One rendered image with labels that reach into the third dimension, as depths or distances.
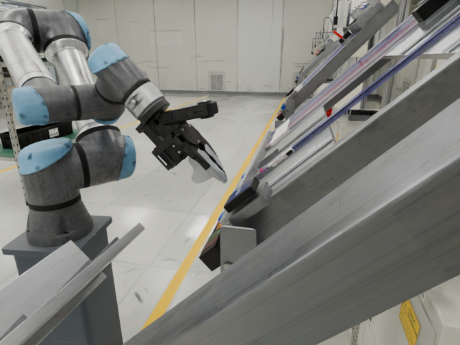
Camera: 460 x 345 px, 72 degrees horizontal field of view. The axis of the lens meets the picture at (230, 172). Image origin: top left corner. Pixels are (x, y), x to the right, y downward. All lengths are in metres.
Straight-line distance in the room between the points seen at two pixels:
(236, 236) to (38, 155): 0.52
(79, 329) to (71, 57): 0.72
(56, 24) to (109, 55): 0.40
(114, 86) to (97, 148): 0.22
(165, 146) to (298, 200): 0.32
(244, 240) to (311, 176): 0.12
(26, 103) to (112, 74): 0.17
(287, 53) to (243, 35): 1.30
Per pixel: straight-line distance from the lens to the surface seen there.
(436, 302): 0.61
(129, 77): 0.67
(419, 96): 0.42
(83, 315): 0.95
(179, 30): 9.91
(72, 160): 0.83
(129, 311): 1.47
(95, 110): 0.75
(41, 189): 0.83
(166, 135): 0.67
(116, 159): 0.85
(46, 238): 0.87
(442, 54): 0.55
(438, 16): 0.80
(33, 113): 0.73
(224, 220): 0.49
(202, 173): 0.66
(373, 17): 1.93
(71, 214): 0.86
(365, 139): 0.42
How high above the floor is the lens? 0.97
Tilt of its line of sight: 20 degrees down
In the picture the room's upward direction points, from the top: straight up
